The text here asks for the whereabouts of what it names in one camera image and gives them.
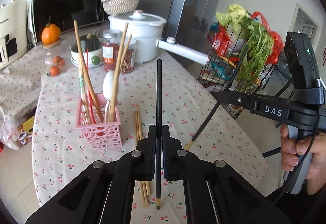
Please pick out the jar of red dried fruit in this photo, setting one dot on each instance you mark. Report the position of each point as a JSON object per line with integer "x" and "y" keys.
{"x": 110, "y": 48}

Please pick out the orange pumpkin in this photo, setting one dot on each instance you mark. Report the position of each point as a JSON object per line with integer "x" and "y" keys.
{"x": 51, "y": 33}

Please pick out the cherry print tablecloth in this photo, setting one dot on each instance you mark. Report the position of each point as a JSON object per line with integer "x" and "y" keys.
{"x": 58, "y": 151}

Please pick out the white bowl with green handle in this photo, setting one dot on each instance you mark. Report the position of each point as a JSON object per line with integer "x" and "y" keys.
{"x": 92, "y": 59}

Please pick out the woven basket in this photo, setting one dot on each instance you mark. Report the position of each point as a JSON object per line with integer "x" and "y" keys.
{"x": 113, "y": 7}

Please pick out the wrapped chopsticks in basket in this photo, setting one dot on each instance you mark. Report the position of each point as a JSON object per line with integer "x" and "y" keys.
{"x": 84, "y": 102}

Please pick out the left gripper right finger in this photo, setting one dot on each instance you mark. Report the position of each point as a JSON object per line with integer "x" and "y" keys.
{"x": 214, "y": 191}

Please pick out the white appliance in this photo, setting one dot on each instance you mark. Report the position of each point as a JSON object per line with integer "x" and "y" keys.
{"x": 13, "y": 31}

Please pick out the person right hand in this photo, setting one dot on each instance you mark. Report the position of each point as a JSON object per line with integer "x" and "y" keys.
{"x": 289, "y": 151}

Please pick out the green leafy vegetables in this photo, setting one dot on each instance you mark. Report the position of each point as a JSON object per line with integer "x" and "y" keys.
{"x": 258, "y": 43}

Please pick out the red plastic bag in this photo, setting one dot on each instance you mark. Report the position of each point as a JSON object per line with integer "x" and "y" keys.
{"x": 225, "y": 38}

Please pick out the jar of dried fruit rings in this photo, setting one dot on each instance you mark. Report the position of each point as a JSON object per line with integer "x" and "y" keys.
{"x": 129, "y": 59}

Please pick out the black microwave oven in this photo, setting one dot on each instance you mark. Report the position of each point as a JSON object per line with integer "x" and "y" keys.
{"x": 63, "y": 13}

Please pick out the glass jar with tangerines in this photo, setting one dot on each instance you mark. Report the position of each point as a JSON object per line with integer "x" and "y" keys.
{"x": 56, "y": 58}

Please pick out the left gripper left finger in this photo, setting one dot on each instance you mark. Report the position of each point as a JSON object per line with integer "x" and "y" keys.
{"x": 103, "y": 192}

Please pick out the pink perforated utensil basket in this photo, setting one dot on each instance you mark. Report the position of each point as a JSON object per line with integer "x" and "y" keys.
{"x": 98, "y": 135}

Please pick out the white electric pot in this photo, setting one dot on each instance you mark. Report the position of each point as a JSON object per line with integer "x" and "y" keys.
{"x": 145, "y": 28}

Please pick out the grey refrigerator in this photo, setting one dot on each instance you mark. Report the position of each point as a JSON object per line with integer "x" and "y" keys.
{"x": 189, "y": 21}

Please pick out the black chopstick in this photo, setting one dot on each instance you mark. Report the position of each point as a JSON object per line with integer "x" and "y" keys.
{"x": 158, "y": 132}
{"x": 202, "y": 126}

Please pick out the dark green pumpkin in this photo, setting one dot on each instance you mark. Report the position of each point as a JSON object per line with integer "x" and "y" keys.
{"x": 89, "y": 43}

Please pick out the black wire rack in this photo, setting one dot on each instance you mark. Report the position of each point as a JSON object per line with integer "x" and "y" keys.
{"x": 220, "y": 73}

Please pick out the white plastic spoon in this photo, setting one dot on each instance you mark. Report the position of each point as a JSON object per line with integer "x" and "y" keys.
{"x": 107, "y": 91}

